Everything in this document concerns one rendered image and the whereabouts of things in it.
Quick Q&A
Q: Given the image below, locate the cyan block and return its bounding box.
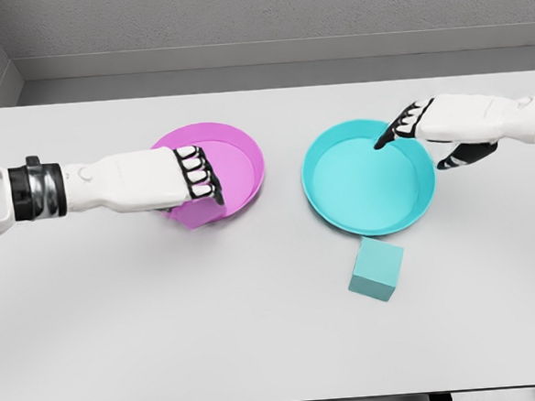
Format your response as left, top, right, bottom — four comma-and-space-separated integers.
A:
344, 234, 409, 306

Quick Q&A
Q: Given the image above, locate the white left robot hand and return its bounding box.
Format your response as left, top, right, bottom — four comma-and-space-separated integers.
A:
100, 141, 226, 216

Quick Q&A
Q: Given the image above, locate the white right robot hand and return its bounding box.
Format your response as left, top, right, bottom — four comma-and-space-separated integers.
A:
370, 91, 503, 176

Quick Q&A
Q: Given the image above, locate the pink round plate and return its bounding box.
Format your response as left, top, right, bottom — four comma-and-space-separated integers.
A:
147, 117, 268, 229

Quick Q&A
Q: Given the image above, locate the pink block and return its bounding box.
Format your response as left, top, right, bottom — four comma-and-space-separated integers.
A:
167, 195, 228, 233

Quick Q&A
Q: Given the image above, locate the cyan round plate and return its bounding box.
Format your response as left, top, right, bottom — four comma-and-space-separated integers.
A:
297, 114, 441, 243

